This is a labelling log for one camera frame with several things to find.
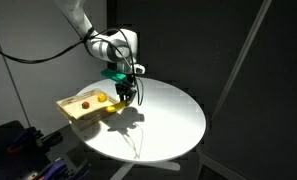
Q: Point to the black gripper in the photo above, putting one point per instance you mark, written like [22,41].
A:
[126,87]

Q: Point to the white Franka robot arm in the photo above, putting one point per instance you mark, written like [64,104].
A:
[108,46]

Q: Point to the wooden slatted crate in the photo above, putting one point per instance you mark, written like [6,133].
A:
[71,116]

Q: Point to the yellow lemon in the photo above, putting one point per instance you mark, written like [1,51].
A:
[102,97]

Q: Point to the small red fruit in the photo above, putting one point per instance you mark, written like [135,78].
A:
[85,105]

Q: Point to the white table base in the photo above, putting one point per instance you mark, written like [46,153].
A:
[161,165]

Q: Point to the black clamp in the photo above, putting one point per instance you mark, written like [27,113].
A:
[53,138]

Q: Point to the purple spring clamp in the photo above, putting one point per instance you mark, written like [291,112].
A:
[54,168]

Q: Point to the purple clamp with orange tip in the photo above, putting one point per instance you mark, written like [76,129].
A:
[24,135]

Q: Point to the grey diagonal pole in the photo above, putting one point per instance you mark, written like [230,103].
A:
[241,56]

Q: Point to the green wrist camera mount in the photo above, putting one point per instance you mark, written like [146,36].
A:
[114,75]

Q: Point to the thin dark wall rod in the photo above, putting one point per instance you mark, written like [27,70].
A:
[8,66]

